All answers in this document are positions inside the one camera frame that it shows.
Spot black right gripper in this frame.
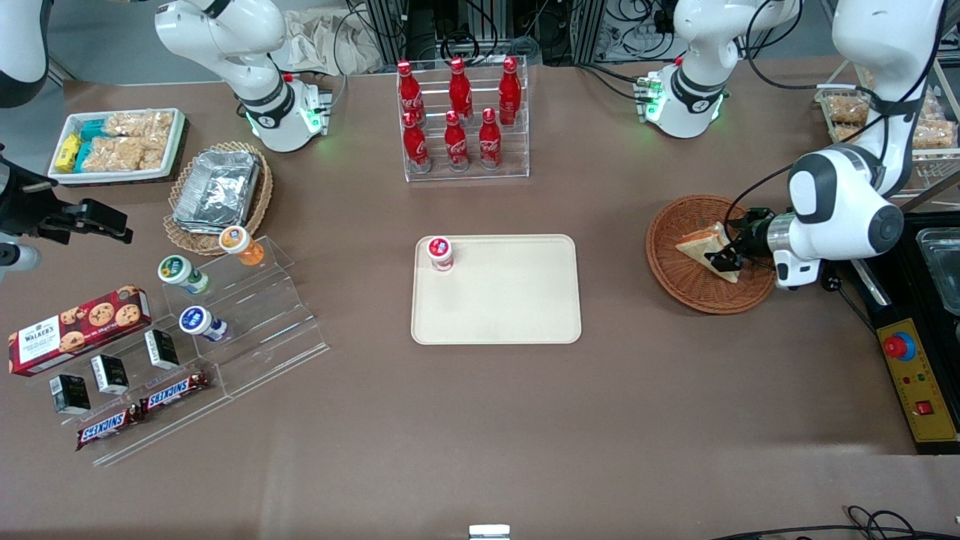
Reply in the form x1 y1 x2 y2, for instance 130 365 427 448
0 146 135 245

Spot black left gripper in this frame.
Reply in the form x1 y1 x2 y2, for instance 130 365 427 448
704 208 776 274

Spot triangular sandwich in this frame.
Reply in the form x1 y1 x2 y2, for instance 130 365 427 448
675 220 743 284

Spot white rectangular snack tray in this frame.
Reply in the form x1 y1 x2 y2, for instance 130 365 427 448
47 108 188 186

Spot round brown wicker basket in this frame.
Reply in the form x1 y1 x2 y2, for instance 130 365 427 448
646 195 780 315

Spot oval light wicker basket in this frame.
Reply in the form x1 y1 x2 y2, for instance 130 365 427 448
163 141 275 257

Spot beige plastic serving tray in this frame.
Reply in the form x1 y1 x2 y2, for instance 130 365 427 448
410 234 583 346

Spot rice cracker snack pack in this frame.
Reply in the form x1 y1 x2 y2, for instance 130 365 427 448
103 111 176 140
81 136 167 174

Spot yellow snack packet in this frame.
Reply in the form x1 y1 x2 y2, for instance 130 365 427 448
55 133 83 173

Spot green-lidded yogurt cup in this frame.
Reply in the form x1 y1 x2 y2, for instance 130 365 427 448
157 255 212 296

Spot red Walkers cookie box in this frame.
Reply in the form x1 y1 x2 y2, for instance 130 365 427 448
7 285 153 377

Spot stack of foil containers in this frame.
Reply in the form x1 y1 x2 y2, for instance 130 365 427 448
172 150 263 234

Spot small black carton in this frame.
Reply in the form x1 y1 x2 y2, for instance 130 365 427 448
89 355 131 397
49 373 92 416
143 329 182 371

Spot blue-lidded yogurt cup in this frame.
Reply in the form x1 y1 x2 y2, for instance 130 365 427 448
178 306 228 344

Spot orange-lidded yogurt cup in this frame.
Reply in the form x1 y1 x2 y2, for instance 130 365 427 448
218 226 266 268

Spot black appliance housing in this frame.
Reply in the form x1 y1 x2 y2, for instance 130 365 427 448
841 211 960 456

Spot Snickers chocolate bar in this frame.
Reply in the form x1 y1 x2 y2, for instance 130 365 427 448
139 371 212 416
74 405 144 452

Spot clear acrylic step stand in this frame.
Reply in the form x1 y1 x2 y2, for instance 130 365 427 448
160 235 332 399
22 326 233 468

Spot grey metal bar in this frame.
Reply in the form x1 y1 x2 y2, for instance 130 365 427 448
891 174 960 220

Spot stainless steel pan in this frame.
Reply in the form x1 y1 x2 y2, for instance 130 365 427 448
914 228 960 317

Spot clear acrylic bottle rack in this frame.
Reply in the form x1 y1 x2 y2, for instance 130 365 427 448
397 55 530 184

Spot yellow emergency stop control box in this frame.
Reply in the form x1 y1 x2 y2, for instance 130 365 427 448
877 318 960 446

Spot red cola bottle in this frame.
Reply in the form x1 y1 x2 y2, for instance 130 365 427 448
402 111 433 174
448 57 474 122
498 56 523 126
396 60 425 125
443 110 471 173
478 107 503 170

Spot beige cloth bag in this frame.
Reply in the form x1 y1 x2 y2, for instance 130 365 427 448
270 9 384 77

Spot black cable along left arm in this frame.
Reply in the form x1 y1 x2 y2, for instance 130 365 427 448
723 0 948 227

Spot black power cable with plug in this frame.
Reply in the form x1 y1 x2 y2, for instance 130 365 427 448
820 268 879 332

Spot white wire shelf rack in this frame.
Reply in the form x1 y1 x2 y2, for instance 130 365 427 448
814 56 960 200

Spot black floor cables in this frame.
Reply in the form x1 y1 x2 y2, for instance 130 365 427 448
708 505 960 540

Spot aluminium profile frame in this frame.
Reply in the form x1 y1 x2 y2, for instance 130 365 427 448
363 0 610 68

